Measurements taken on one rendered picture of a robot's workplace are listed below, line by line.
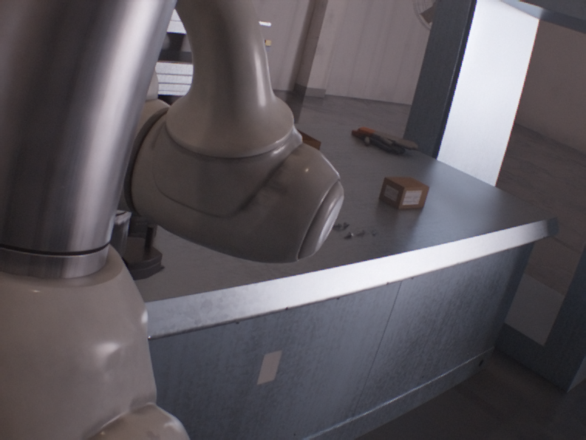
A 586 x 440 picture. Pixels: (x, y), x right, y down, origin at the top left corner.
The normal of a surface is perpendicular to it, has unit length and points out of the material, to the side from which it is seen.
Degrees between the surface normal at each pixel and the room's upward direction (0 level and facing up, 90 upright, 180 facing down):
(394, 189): 90
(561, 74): 90
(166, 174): 99
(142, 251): 0
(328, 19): 90
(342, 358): 90
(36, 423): 65
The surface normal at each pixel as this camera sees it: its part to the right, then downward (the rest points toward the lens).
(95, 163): 0.84, 0.32
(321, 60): 0.63, 0.39
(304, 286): 0.71, 0.00
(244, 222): -0.29, 0.36
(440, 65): -0.74, 0.04
